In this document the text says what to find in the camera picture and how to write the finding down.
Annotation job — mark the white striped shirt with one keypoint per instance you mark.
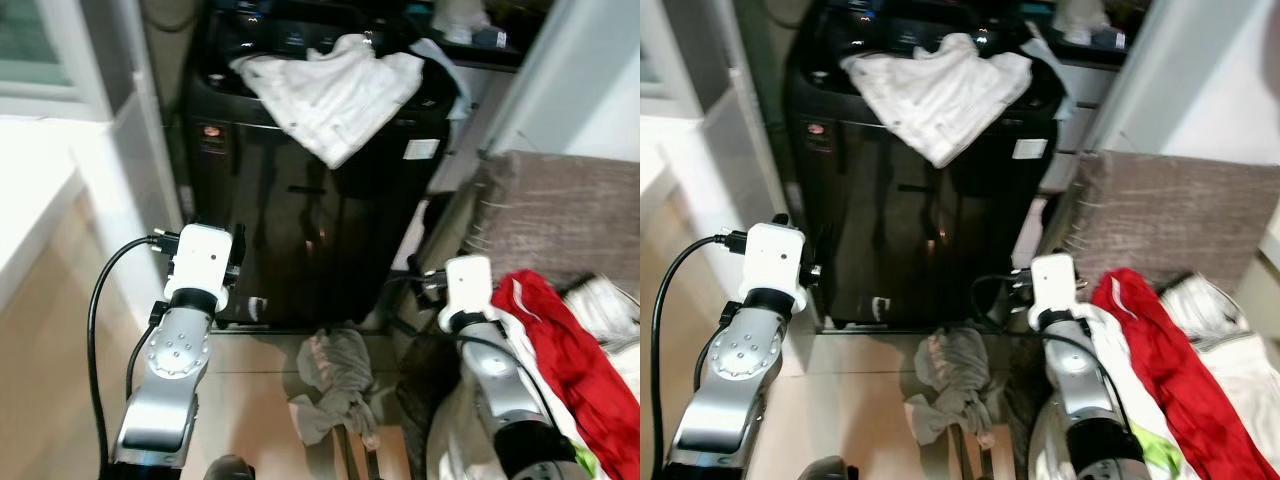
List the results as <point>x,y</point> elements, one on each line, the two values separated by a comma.
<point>335,95</point>
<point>945,95</point>

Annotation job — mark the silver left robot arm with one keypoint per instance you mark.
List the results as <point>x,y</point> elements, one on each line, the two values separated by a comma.
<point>170,360</point>
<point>735,365</point>

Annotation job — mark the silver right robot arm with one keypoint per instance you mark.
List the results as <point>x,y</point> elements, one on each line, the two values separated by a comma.
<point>500,380</point>
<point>1080,380</point>

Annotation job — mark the black top-load washing machine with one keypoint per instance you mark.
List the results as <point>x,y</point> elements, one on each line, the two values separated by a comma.
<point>900,230</point>
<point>300,230</point>

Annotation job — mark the crumpled grey cloth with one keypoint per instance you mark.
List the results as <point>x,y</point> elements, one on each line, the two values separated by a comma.
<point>950,385</point>
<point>340,385</point>

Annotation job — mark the dark robot foot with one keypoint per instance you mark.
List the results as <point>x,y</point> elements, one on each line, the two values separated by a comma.
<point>228,468</point>
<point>828,468</point>

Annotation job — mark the grey white striped garment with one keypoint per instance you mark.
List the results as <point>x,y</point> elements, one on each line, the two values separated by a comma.
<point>605,305</point>
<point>1210,305</point>

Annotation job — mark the brown fabric laundry hamper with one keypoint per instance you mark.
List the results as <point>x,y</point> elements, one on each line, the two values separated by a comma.
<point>1180,215</point>
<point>560,215</point>

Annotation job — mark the white framed window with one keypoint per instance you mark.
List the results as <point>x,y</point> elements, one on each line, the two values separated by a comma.
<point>655,50</point>
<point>40,50</point>

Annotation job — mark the white cabinet with black countertop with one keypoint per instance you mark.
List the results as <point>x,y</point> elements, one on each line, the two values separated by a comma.
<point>470,120</point>
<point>1080,130</point>

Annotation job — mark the red garment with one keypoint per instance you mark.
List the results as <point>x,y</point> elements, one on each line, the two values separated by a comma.
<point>565,360</point>
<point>1170,360</point>

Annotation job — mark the bright green cloth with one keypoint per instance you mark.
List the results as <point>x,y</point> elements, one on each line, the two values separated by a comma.
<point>1158,450</point>
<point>585,462</point>

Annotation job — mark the white bag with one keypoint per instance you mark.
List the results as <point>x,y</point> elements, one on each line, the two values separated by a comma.
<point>462,20</point>
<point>1082,18</point>

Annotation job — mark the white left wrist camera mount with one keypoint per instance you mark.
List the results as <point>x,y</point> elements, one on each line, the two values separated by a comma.
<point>200,265</point>
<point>775,262</point>

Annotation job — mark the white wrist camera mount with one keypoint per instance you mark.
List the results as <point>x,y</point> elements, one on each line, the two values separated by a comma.
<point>775,262</point>
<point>200,265</point>
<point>1055,288</point>
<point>468,290</point>

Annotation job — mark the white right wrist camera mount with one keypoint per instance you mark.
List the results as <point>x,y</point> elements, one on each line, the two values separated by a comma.
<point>1055,288</point>
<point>468,290</point>

